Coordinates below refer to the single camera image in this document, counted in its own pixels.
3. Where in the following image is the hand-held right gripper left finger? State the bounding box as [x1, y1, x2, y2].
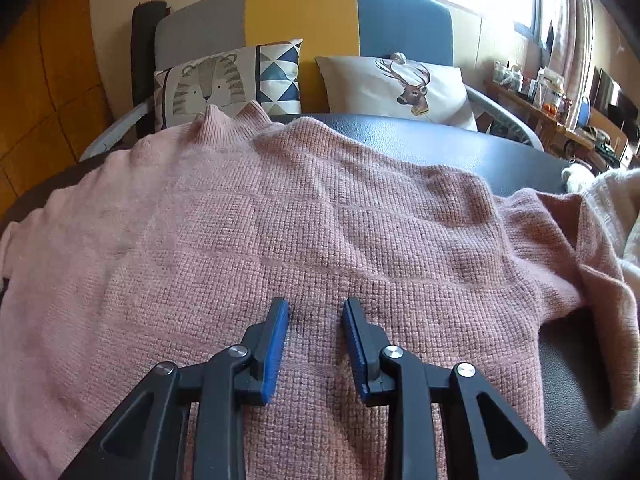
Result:
[59, 297, 291, 480]

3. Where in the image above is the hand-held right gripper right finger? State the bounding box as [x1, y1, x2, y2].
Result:
[341, 297, 573, 480]

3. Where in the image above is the pink knit sweater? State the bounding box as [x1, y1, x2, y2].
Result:
[0, 100, 640, 480]

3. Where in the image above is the black leather bench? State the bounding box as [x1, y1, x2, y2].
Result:
[0, 112, 640, 480]

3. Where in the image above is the deer print cushion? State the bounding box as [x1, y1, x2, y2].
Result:
[315, 52, 478, 132]

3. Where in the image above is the tiger print cushion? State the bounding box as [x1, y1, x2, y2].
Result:
[154, 38, 304, 131]

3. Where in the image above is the cream knit sweater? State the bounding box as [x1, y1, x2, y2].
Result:
[560, 162, 640, 261]

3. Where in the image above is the cluttered wooden desk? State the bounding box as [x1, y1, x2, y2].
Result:
[482, 77, 628, 161]

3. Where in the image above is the grey yellow blue sofa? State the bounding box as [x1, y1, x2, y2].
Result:
[80, 0, 546, 161]

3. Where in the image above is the black monitor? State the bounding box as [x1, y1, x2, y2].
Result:
[590, 67, 640, 126]

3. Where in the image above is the beige patterned curtain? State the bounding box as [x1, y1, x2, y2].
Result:
[545, 0, 596, 101]

